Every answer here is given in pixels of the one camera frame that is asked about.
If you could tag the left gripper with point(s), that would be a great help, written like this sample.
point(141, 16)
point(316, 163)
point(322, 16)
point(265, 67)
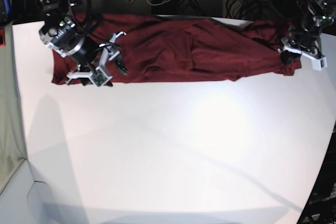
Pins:
point(295, 46)

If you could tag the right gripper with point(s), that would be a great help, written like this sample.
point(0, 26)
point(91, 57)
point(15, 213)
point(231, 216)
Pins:
point(92, 55)

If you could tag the dark red t-shirt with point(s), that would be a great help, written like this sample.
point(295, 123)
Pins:
point(167, 49)

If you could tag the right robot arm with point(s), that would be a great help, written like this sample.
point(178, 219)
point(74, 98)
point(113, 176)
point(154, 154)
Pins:
point(63, 33)

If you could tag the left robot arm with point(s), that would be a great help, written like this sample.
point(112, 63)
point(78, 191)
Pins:
point(315, 16)

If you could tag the red box at left edge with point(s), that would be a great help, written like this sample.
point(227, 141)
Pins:
point(2, 38)

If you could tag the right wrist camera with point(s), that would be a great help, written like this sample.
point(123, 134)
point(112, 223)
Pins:
point(101, 77)

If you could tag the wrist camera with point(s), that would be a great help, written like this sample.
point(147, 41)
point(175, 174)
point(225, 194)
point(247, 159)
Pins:
point(319, 64)
point(101, 77)

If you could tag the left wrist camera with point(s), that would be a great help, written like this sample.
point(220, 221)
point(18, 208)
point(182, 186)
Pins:
point(319, 64)

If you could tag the blue handled tool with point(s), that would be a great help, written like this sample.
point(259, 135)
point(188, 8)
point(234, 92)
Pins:
point(8, 7)

